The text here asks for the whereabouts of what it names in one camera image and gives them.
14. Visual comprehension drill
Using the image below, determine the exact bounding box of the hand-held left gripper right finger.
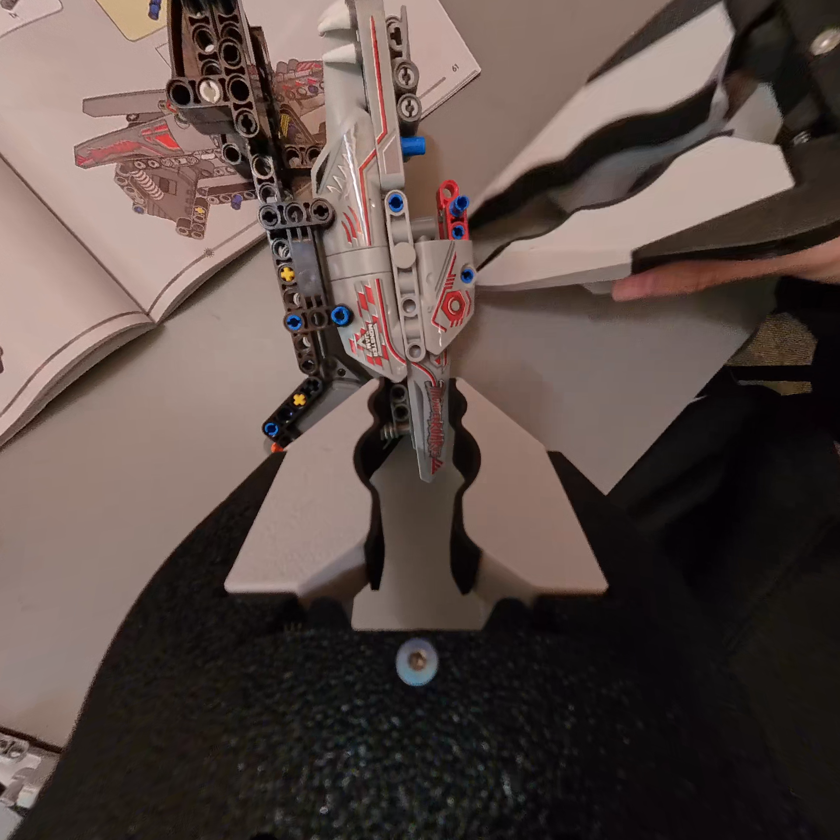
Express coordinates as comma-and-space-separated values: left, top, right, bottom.
449, 379, 610, 598

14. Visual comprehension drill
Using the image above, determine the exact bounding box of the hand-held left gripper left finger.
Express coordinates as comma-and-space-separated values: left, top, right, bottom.
224, 379, 387, 598

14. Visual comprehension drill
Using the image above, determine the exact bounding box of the person's right hand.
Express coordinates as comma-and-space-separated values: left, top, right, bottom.
613, 252, 840, 304

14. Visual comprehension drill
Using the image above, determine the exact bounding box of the grey brick toy truck model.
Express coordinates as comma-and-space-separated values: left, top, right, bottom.
164, 0, 476, 487

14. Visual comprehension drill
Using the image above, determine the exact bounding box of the building instruction booklet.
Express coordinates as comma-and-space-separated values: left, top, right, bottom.
0, 0, 483, 447

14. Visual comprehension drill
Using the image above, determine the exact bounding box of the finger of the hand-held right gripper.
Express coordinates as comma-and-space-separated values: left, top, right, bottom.
474, 134, 798, 294
469, 20, 785, 231

